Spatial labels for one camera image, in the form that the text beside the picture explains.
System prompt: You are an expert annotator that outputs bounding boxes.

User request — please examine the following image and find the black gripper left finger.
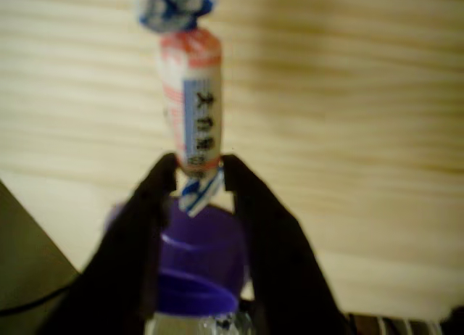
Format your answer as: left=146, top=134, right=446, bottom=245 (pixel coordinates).
left=36, top=152, right=179, bottom=335

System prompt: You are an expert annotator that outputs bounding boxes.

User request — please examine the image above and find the thin black cable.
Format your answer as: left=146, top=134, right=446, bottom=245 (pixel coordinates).
left=0, top=275, right=80, bottom=316

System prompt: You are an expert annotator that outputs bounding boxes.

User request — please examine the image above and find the candy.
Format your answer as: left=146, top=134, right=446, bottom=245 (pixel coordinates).
left=136, top=0, right=225, bottom=218

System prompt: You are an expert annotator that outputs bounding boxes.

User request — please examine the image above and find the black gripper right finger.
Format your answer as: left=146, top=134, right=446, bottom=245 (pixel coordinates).
left=220, top=154, right=352, bottom=335

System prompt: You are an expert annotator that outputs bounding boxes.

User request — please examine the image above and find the purple bowl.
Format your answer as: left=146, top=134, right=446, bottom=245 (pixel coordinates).
left=104, top=199, right=254, bottom=315

